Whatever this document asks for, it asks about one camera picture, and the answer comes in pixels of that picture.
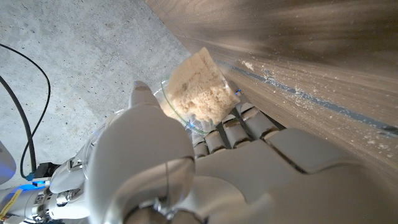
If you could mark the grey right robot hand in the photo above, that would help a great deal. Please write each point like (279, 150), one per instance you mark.
(62, 189)

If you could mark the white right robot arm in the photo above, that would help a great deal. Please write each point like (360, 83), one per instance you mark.
(5, 161)

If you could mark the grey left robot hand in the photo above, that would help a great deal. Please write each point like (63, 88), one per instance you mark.
(248, 174)

